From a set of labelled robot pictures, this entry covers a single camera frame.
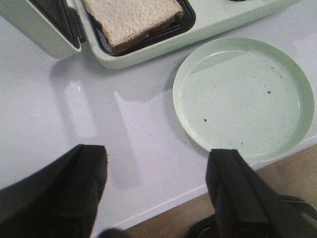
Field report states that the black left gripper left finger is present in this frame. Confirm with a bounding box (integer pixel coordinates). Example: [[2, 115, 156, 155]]
[[0, 144, 107, 238]]

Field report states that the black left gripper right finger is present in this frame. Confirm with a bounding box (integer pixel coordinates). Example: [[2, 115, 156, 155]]
[[206, 149, 317, 238]]

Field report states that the white bread slice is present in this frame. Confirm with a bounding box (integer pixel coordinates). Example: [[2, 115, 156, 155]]
[[83, 0, 183, 55]]

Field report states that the mint green breakfast maker lid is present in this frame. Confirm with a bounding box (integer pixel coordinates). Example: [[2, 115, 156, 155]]
[[0, 0, 86, 59]]

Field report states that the mint green round plate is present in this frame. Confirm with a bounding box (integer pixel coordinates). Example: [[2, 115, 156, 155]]
[[173, 38, 315, 164]]

